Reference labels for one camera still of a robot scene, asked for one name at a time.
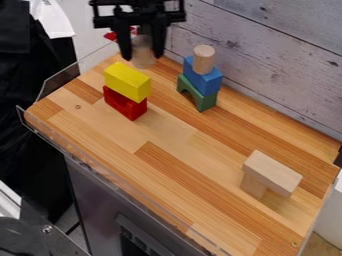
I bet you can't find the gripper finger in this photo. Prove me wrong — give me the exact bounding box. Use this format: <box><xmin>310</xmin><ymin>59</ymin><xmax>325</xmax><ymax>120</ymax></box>
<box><xmin>149</xmin><ymin>14</ymin><xmax>170</xmax><ymax>61</ymax></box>
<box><xmin>112</xmin><ymin>5</ymin><xmax>134</xmax><ymax>62</ymax></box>

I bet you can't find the plain wooden cylinder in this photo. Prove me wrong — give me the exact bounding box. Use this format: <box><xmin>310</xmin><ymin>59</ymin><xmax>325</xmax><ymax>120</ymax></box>
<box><xmin>191</xmin><ymin>44</ymin><xmax>217</xmax><ymax>76</ymax></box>
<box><xmin>130</xmin><ymin>33</ymin><xmax>158</xmax><ymax>70</ymax></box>

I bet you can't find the yellow rectangular block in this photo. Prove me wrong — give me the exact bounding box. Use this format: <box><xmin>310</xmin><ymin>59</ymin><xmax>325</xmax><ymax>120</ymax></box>
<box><xmin>102</xmin><ymin>61</ymin><xmax>153</xmax><ymax>104</ymax></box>

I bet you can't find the blue block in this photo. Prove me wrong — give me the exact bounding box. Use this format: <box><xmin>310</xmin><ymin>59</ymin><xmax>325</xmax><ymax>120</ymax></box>
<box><xmin>181</xmin><ymin>55</ymin><xmax>225</xmax><ymax>98</ymax></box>

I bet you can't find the red block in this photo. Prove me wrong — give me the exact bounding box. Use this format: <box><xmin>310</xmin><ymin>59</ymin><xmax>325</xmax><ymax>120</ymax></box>
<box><xmin>101</xmin><ymin>85</ymin><xmax>149</xmax><ymax>122</ymax></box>

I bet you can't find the green arch block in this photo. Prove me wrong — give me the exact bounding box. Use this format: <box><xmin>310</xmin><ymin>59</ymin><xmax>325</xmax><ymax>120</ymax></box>
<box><xmin>176</xmin><ymin>73</ymin><xmax>221</xmax><ymax>113</ymax></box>

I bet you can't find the small plain wooden block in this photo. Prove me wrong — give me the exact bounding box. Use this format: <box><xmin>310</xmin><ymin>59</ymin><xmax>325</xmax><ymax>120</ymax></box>
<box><xmin>239</xmin><ymin>173</ymin><xmax>269</xmax><ymax>201</ymax></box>

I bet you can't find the plain wooden rectangular block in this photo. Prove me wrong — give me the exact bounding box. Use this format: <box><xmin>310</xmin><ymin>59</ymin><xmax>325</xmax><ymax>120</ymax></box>
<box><xmin>241</xmin><ymin>149</ymin><xmax>305</xmax><ymax>199</ymax></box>

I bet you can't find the red toy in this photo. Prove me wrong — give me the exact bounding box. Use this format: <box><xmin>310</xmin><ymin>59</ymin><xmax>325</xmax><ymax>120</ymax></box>
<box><xmin>102</xmin><ymin>25</ymin><xmax>139</xmax><ymax>43</ymax></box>

